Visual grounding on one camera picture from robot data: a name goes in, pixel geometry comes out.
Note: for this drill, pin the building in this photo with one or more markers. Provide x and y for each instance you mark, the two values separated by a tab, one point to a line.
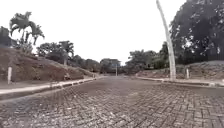
110	64

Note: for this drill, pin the thin pole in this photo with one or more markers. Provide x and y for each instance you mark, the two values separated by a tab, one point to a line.
116	70

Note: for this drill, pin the group of trees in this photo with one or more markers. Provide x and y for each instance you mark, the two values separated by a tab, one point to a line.
146	60

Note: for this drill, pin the grey cobblestone road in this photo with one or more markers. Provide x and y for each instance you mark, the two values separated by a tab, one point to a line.
116	106

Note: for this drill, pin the row of trees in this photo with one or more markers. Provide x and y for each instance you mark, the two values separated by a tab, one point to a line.
63	53

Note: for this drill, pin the tall pale concrete pole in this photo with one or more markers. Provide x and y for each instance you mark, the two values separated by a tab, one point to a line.
170	50

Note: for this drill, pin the brown earth slope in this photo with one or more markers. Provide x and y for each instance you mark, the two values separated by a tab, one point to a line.
36	68

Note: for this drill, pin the pale kerb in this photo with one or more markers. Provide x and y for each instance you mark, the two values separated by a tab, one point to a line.
40	87
186	81

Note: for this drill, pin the stony earth slope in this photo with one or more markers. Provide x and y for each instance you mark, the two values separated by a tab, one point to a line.
203	70

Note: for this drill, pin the large dark tree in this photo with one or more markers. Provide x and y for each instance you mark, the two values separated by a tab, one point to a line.
200	30

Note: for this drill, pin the palm tree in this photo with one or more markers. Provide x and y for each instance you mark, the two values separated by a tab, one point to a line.
22	25

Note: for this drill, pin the short pale post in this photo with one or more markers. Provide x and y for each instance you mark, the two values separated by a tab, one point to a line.
9	74
187	73

